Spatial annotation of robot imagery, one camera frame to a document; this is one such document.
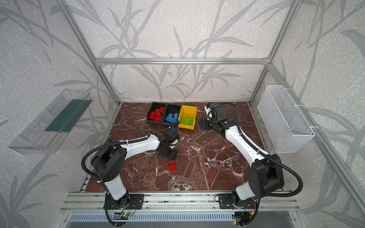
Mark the blue lego brick top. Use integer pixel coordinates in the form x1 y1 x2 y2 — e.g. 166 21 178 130
165 114 176 123

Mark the green lego brick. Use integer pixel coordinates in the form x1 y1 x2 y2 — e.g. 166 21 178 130
181 116 194 126

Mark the red lego brick front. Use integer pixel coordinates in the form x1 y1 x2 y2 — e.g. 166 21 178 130
168 161 176 173

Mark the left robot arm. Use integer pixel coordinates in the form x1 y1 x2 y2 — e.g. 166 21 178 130
81 127 180 201

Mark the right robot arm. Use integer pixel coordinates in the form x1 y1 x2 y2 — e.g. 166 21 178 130
199 103 304 206

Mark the middle black bin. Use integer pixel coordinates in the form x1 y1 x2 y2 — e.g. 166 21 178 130
162 104 181 126

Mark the black bin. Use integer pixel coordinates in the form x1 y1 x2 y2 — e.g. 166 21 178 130
162 104 181 126
146 102 167 125

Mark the left black bin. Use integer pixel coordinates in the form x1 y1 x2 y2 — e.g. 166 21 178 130
146 102 167 125

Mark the yellow bin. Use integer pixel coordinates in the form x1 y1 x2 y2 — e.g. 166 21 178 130
178 105 197 130

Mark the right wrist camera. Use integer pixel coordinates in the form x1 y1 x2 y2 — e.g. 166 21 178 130
204 104 213 119

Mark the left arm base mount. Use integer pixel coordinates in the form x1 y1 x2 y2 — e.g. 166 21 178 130
103 194 144 210

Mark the white wire basket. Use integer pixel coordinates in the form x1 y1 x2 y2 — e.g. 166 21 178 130
258 85 315 154

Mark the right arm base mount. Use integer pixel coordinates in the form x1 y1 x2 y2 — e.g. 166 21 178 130
214 193 257 210

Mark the aluminium front rail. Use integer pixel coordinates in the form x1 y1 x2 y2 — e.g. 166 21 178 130
60 191 300 212

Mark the clear plastic wall tray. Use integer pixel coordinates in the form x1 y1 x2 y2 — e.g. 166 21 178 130
8 89 93 154

